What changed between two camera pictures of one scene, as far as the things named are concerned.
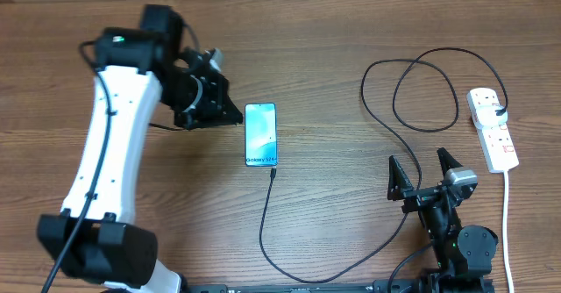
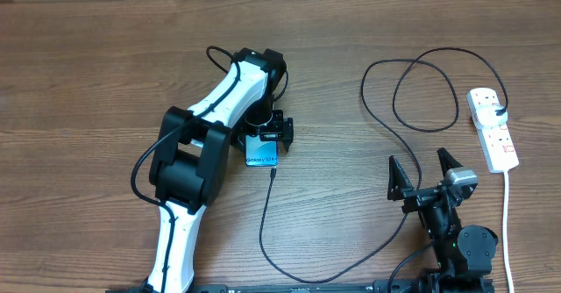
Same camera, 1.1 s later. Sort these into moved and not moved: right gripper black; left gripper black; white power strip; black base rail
Moved: left gripper black
Not moved: black base rail; white power strip; right gripper black
